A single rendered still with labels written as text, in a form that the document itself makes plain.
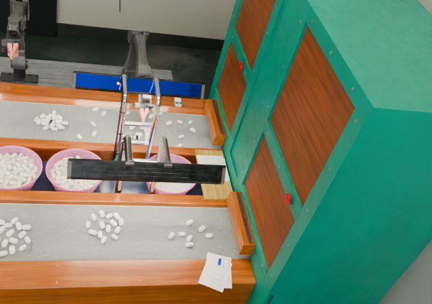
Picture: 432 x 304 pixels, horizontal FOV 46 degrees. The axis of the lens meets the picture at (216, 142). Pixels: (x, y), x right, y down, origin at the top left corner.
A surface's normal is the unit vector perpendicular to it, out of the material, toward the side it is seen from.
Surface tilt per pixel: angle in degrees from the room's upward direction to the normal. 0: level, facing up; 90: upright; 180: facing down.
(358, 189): 90
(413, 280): 90
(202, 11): 90
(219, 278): 0
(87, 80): 58
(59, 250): 0
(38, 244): 0
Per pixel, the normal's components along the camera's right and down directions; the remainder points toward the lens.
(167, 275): 0.23, -0.73
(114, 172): 0.26, 0.19
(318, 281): 0.17, 0.69
